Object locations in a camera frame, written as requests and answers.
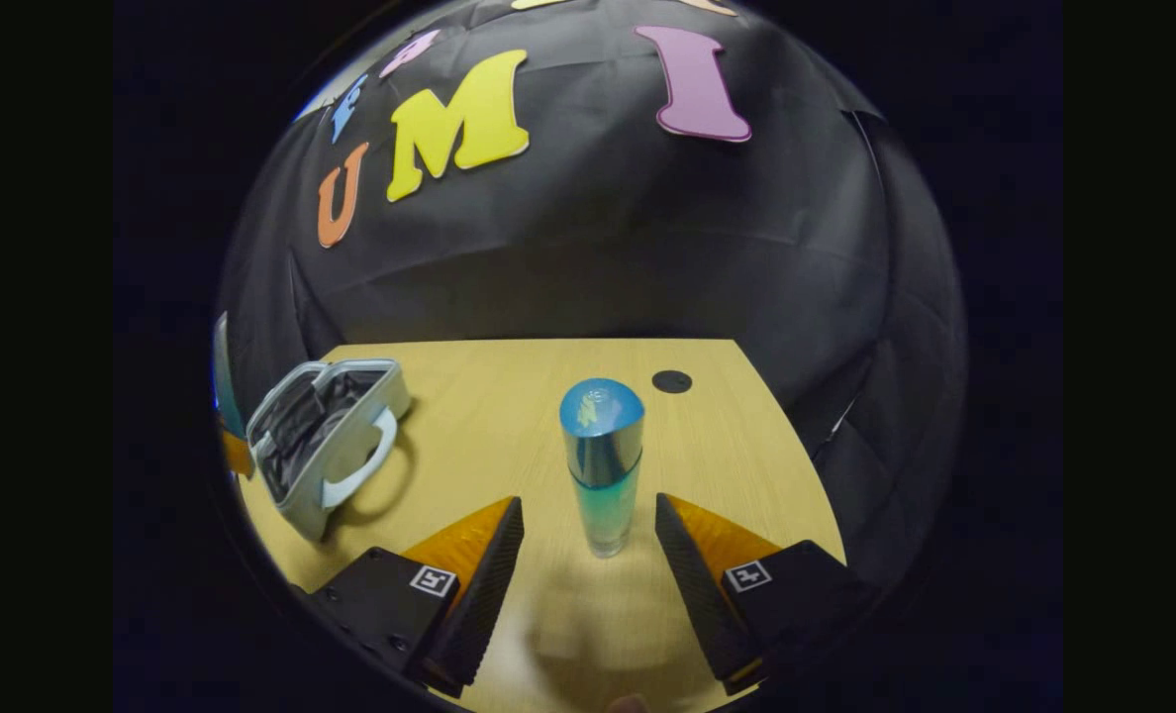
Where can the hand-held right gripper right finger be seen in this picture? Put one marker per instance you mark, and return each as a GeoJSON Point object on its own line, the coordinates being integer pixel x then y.
{"type": "Point", "coordinates": [697, 594]}

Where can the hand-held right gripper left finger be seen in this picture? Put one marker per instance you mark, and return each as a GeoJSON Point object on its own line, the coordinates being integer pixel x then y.
{"type": "Point", "coordinates": [479, 604]}

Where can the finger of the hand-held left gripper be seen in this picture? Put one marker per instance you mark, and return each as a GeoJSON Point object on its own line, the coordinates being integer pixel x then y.
{"type": "Point", "coordinates": [237, 454]}

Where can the light blue suitcase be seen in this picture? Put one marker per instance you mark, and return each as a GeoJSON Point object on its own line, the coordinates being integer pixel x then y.
{"type": "Point", "coordinates": [350, 436]}

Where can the teal skincare bottle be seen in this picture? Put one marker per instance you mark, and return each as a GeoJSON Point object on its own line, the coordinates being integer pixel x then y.
{"type": "Point", "coordinates": [603, 456]}

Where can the black table grommet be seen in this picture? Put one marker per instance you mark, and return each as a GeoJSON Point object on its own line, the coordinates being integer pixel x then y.
{"type": "Point", "coordinates": [671, 381]}

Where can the black backdrop cloth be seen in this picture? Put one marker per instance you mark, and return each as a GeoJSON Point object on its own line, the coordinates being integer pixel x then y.
{"type": "Point", "coordinates": [598, 248]}

